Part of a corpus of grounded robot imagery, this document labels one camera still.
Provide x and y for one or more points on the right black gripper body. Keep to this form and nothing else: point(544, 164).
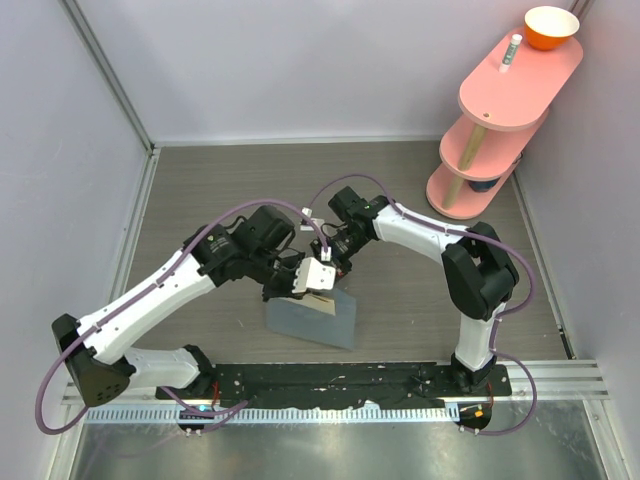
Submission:
point(340, 263)

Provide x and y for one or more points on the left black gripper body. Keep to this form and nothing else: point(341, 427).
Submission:
point(279, 288)

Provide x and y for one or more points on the beige letter paper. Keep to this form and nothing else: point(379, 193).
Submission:
point(323, 304)

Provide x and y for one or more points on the blue grey envelope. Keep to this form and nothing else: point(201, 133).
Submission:
point(288, 317)

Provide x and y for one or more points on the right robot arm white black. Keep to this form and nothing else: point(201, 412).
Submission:
point(480, 276)

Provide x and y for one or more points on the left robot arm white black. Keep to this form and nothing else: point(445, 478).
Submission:
point(97, 349)

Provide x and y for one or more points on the blue object under shelf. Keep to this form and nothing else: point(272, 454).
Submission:
point(483, 186)

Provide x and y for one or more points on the pink three tier shelf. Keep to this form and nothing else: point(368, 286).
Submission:
point(500, 114)

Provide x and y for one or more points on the white glue stick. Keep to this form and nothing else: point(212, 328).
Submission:
point(510, 53)

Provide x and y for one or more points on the orange bowl white inside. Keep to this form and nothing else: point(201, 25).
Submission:
point(548, 27)

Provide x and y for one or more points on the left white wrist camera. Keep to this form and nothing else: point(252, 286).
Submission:
point(312, 275)

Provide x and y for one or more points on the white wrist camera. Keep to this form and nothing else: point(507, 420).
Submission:
point(312, 275)
point(311, 223)

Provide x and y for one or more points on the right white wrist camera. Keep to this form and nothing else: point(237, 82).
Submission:
point(311, 223)

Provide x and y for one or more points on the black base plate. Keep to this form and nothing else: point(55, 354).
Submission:
point(338, 386)

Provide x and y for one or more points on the white slotted cable duct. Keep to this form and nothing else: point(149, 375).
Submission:
point(370, 413)

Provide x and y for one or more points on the aluminium frame rail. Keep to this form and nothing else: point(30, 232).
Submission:
point(84, 30)

